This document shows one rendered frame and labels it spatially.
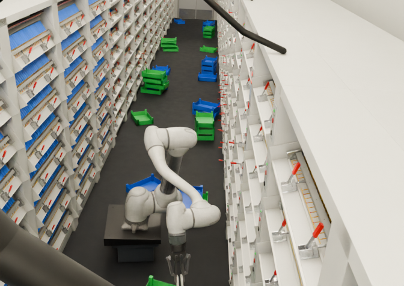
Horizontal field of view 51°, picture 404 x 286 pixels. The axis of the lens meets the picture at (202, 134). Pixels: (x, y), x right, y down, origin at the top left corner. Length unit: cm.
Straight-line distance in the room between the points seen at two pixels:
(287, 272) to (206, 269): 189
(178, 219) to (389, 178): 146
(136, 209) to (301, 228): 195
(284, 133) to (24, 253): 116
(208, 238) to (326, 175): 258
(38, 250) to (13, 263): 1
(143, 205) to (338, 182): 222
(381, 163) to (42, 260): 76
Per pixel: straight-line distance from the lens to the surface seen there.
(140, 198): 288
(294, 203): 116
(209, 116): 499
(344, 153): 91
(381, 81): 145
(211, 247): 327
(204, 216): 221
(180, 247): 221
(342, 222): 71
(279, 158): 137
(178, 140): 250
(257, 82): 200
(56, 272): 22
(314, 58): 162
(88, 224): 352
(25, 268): 22
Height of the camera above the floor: 212
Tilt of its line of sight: 25 degrees down
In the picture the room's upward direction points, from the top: 3 degrees clockwise
